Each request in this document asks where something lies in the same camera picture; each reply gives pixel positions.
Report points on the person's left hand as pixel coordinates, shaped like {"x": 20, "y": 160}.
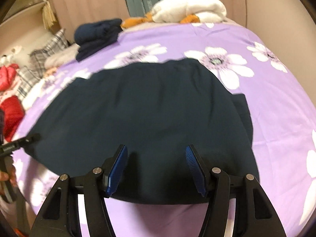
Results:
{"x": 10, "y": 176}

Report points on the white goose plush toy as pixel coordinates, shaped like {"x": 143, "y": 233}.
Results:
{"x": 181, "y": 11}

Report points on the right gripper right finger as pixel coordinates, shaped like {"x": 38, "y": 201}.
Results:
{"x": 254, "y": 212}

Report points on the folded navy clothes stack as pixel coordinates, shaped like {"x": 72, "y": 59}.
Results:
{"x": 92, "y": 37}

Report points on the dark navy zip jacket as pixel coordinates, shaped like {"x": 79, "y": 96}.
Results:
{"x": 156, "y": 111}

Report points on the beige wall shelf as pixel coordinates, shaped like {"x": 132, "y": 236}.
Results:
{"x": 19, "y": 6}

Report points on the white stuffed animal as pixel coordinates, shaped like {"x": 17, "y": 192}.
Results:
{"x": 7, "y": 59}

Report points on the purple floral bed sheet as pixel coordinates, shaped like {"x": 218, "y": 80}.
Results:
{"x": 283, "y": 118}

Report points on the plaid pillow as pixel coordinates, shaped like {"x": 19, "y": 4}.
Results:
{"x": 32, "y": 74}

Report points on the beige curtain tassel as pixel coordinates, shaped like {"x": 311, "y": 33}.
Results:
{"x": 48, "y": 16}

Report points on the pink curtain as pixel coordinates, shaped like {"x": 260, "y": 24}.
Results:
{"x": 86, "y": 2}

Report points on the light pink folded blanket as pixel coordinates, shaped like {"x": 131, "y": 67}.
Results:
{"x": 62, "y": 57}

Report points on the red puffer jacket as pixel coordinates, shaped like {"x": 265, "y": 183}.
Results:
{"x": 10, "y": 104}

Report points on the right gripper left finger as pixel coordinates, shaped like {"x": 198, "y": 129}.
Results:
{"x": 59, "y": 214}

